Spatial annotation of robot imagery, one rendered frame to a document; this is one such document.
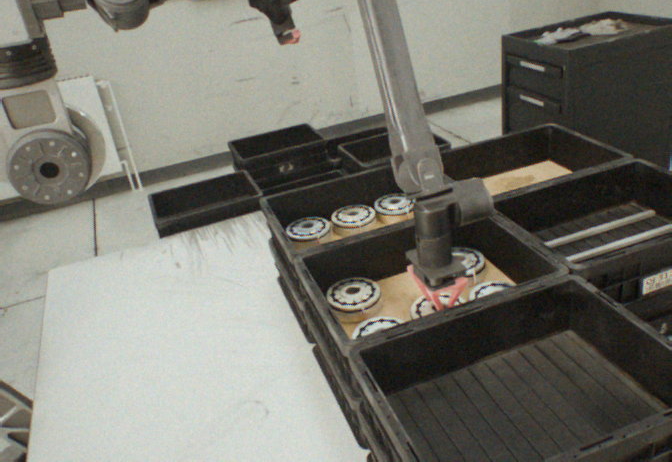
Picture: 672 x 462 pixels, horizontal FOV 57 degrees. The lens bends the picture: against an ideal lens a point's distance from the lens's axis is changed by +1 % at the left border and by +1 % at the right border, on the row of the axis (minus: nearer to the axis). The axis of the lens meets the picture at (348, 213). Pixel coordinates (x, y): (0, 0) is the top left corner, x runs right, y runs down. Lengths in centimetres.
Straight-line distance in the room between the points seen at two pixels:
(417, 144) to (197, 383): 66
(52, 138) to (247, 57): 305
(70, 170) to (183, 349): 44
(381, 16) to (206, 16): 316
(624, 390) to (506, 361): 17
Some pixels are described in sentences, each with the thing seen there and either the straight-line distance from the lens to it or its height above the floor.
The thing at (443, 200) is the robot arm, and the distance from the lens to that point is 98.
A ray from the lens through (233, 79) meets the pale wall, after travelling 421.
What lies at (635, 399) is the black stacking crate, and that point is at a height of 83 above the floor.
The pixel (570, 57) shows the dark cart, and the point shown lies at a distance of 260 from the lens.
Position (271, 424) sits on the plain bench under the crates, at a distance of 116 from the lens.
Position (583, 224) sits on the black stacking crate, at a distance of 141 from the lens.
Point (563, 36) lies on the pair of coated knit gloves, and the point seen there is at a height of 89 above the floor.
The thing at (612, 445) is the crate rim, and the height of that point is 93.
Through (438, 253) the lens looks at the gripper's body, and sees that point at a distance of 99.
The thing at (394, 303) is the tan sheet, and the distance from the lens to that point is 116.
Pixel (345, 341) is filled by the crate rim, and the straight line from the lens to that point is 92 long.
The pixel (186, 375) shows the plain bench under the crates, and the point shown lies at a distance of 132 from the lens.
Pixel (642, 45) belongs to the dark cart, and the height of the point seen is 85.
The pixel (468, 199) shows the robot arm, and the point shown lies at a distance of 99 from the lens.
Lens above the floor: 150
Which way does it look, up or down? 27 degrees down
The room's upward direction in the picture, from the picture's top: 8 degrees counter-clockwise
